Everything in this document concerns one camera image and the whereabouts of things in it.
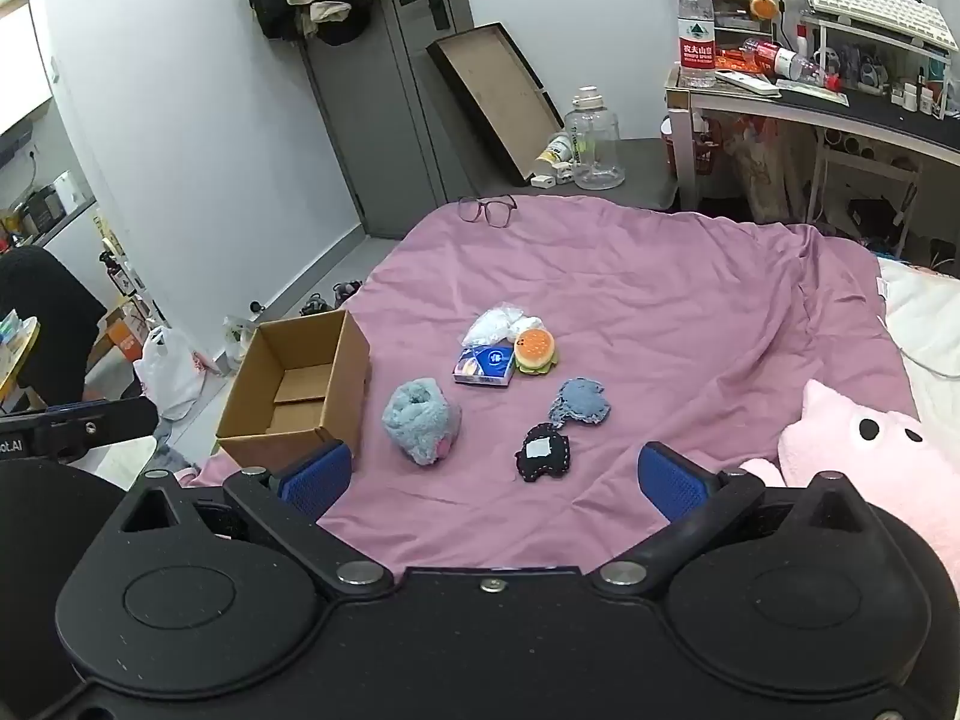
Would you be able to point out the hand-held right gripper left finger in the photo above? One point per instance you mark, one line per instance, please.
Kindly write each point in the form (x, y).
(319, 476)

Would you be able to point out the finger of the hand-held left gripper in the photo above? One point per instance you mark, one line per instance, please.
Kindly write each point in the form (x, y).
(105, 420)

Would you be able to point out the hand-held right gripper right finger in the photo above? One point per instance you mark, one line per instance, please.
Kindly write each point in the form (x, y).
(671, 487)

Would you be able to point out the brown cardboard box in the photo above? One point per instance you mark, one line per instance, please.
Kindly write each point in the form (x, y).
(300, 390)

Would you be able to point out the fluffy blue-grey plush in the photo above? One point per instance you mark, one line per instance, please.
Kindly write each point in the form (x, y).
(420, 420)

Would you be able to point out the blue-grey felt patch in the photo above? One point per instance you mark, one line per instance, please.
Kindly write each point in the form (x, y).
(579, 401)

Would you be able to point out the black felt patch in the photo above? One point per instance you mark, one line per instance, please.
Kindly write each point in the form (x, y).
(541, 454)

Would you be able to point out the burger plush toy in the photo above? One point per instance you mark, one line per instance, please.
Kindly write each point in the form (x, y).
(534, 351)

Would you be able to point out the blue tissue pack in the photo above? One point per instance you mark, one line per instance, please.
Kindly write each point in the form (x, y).
(484, 366)

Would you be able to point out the white cotton plastic bag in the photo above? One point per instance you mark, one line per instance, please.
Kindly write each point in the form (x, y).
(526, 324)
(486, 326)

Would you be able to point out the grey plastic bag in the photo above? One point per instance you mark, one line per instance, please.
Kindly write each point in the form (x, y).
(236, 334)

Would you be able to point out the grey sneaker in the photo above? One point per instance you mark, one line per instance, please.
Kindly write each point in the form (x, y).
(346, 290)
(313, 305)

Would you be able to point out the pink bed sheet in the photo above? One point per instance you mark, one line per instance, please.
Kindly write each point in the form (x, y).
(660, 300)

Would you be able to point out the pink pig plush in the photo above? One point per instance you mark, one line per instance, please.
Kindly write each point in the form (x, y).
(870, 457)

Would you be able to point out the white blanket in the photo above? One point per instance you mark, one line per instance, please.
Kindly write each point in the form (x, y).
(926, 330)

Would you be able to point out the dark-framed glasses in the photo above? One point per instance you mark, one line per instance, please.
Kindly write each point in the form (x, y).
(487, 208)

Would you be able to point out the white charger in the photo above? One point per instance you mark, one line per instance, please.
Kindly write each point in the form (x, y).
(541, 181)

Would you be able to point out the printed shopping bag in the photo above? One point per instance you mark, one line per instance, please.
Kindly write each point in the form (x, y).
(769, 169)

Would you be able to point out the red storage basket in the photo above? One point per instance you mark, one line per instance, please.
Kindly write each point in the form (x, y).
(694, 146)

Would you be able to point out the clear large water jug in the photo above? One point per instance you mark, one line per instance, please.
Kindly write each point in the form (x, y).
(594, 142)

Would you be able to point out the white folding stool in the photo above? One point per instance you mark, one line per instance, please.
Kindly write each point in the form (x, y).
(866, 187)

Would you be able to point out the grey door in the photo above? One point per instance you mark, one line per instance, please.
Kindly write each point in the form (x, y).
(375, 105)

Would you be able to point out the white remote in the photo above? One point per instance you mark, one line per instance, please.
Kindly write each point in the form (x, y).
(746, 82)

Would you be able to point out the white desk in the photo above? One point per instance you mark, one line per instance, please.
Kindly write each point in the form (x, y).
(870, 109)

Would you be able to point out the lying plastic bottle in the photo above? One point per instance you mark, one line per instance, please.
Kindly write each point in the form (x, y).
(784, 60)

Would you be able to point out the red label water bottle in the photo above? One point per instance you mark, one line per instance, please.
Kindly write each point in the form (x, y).
(697, 30)

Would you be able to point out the white drawer organizer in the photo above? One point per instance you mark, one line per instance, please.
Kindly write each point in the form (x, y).
(733, 22)

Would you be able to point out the white keyboard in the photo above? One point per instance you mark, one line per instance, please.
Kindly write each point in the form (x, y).
(874, 7)

